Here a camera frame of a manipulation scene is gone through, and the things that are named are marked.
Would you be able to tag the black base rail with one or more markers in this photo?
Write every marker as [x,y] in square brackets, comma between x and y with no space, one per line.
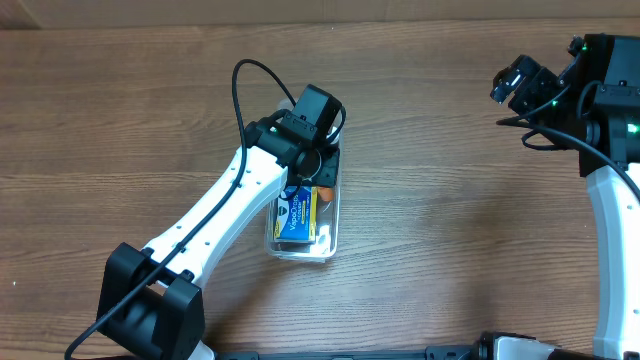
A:
[446,352]

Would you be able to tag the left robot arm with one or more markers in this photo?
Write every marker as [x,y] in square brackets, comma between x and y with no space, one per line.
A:
[151,300]

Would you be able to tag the blue yellow VapoDrops box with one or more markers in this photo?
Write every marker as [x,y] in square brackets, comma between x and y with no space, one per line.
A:
[295,215]

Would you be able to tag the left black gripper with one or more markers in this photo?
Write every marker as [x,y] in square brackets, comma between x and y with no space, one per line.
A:
[329,166]

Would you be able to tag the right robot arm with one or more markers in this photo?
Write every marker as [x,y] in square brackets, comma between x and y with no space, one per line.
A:
[592,107]

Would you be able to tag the orange bottle white cap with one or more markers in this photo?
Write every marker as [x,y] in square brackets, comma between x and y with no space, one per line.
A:
[326,194]

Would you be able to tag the clear plastic container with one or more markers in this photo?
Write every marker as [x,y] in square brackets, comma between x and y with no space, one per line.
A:
[327,226]

